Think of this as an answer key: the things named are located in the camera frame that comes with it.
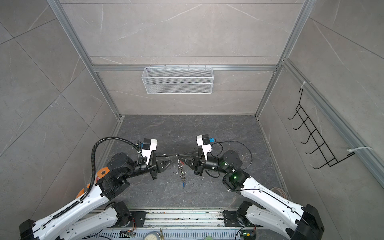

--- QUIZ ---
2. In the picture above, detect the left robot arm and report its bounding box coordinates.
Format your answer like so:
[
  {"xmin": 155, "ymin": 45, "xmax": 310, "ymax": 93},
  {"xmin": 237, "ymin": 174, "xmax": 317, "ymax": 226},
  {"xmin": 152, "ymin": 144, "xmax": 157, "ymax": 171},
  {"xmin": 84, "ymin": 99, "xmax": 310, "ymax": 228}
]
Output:
[{"xmin": 19, "ymin": 151, "xmax": 176, "ymax": 240}]

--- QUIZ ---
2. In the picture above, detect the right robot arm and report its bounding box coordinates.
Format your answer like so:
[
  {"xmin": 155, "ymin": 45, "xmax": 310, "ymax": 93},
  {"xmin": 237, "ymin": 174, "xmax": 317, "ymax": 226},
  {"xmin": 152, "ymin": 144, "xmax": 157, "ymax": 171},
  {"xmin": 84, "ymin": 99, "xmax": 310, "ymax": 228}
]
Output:
[{"xmin": 177, "ymin": 149, "xmax": 325, "ymax": 240}]

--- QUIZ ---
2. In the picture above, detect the black corrugated cable conduit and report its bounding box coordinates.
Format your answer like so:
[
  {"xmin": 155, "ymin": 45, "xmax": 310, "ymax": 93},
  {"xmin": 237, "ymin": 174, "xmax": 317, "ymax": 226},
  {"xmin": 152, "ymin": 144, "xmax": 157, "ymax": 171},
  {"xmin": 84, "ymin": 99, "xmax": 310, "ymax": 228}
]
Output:
[{"xmin": 44, "ymin": 136, "xmax": 142, "ymax": 223}]

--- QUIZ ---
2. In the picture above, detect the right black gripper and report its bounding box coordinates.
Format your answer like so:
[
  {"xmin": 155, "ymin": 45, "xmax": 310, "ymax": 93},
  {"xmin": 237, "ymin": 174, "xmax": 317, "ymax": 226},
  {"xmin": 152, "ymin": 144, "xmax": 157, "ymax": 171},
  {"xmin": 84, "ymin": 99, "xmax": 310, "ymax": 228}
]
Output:
[{"xmin": 180, "ymin": 148, "xmax": 231, "ymax": 178}]

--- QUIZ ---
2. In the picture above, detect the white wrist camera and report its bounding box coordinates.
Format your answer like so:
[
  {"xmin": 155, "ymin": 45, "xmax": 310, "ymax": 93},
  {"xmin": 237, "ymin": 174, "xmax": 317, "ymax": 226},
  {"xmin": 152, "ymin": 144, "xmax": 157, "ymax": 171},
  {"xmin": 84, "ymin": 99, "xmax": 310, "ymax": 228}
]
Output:
[
  {"xmin": 196, "ymin": 134, "xmax": 215, "ymax": 161},
  {"xmin": 141, "ymin": 139, "xmax": 158, "ymax": 165}
]

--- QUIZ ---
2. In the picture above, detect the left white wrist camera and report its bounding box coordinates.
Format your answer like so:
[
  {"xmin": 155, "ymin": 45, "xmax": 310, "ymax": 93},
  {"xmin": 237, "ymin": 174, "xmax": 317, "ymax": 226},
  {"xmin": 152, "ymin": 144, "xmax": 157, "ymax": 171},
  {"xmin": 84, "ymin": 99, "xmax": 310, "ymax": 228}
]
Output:
[{"xmin": 141, "ymin": 139, "xmax": 158, "ymax": 165}]

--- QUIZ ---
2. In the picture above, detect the orange plush shark toy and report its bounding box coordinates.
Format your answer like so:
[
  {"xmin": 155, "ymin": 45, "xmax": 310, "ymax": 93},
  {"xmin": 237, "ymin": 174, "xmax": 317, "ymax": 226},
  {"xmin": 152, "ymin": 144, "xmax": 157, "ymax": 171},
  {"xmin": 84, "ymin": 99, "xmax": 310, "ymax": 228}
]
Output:
[{"xmin": 76, "ymin": 167, "xmax": 110, "ymax": 199}]

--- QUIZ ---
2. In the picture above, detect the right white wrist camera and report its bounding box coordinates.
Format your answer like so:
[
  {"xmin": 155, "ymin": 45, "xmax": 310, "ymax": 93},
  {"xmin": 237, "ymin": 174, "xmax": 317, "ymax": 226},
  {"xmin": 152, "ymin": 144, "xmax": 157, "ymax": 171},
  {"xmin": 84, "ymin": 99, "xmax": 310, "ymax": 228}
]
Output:
[{"xmin": 196, "ymin": 134, "xmax": 215, "ymax": 161}]

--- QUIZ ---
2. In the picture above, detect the black wire hook rack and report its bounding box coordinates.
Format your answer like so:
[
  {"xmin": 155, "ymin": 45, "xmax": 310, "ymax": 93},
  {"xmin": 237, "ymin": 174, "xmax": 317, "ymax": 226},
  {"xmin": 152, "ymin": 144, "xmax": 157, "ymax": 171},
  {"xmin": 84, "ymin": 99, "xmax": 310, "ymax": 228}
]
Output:
[{"xmin": 287, "ymin": 89, "xmax": 355, "ymax": 170}]

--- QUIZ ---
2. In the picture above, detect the white wire mesh basket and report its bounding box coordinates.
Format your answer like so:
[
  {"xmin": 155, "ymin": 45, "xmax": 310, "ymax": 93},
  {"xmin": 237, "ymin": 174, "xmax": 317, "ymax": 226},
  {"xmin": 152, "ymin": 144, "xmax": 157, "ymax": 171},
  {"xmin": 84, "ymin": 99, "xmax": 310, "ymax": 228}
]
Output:
[{"xmin": 142, "ymin": 67, "xmax": 214, "ymax": 95}]

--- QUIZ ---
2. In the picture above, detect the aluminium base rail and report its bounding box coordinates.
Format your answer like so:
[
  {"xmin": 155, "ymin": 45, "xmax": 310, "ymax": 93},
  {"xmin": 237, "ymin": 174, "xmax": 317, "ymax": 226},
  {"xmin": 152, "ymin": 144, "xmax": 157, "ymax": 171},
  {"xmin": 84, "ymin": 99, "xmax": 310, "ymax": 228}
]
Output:
[{"xmin": 59, "ymin": 209, "xmax": 301, "ymax": 240}]

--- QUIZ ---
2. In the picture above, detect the right black camera cable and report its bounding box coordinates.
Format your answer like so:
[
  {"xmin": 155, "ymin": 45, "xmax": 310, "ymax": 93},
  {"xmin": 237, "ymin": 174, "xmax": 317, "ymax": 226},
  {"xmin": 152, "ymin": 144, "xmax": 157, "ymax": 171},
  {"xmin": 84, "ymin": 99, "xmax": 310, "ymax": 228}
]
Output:
[{"xmin": 209, "ymin": 140, "xmax": 253, "ymax": 178}]

